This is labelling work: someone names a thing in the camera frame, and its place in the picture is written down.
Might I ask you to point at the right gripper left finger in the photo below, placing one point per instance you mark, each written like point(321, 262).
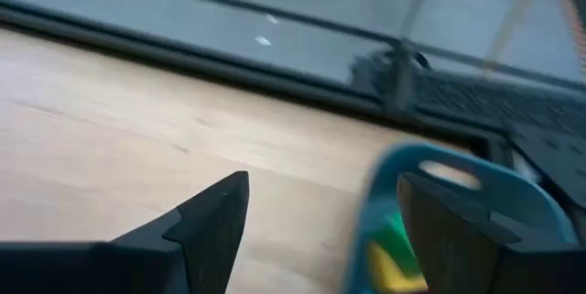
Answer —
point(210, 230)

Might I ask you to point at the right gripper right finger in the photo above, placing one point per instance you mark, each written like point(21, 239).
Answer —
point(448, 239)

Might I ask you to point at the black mesh computer case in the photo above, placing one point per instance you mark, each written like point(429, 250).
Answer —
point(480, 97)

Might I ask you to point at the small yellow cube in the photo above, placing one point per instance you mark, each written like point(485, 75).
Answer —
point(389, 275)

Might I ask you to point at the small green cube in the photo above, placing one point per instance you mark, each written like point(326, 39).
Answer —
point(396, 239)

